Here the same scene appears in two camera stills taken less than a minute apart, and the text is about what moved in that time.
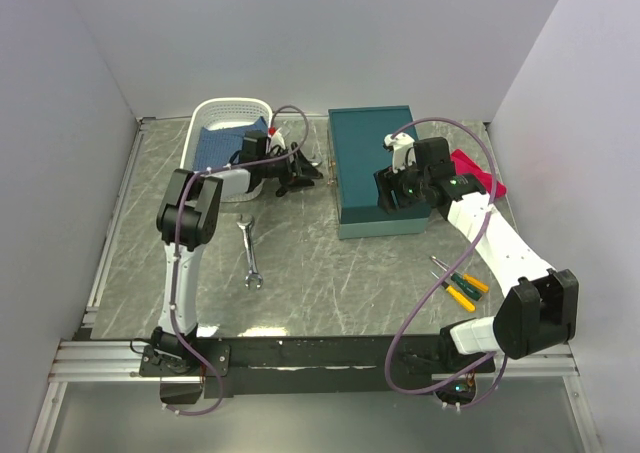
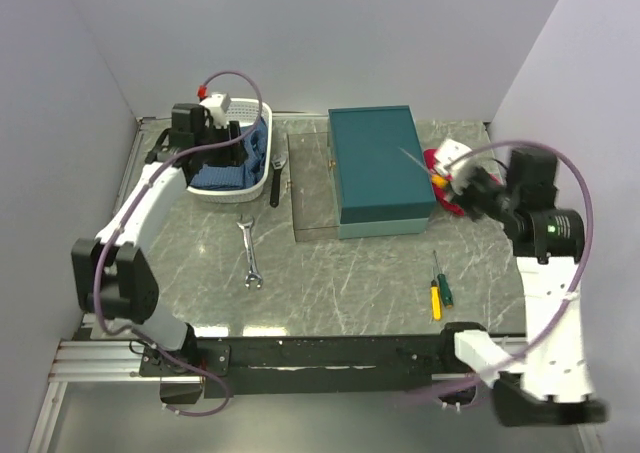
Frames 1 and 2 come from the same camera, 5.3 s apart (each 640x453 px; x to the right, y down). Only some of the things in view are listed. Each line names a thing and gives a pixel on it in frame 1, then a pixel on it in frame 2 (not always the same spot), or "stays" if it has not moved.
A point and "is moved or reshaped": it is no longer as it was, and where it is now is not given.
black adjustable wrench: (300, 182) is moved or reshaped
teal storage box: (356, 153) stays
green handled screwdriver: (475, 284) to (443, 287)
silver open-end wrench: (253, 278) stays
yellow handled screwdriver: (455, 294) to (436, 301)
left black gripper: (300, 168) to (234, 154)
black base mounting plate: (281, 365) stays
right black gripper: (386, 181) to (462, 198)
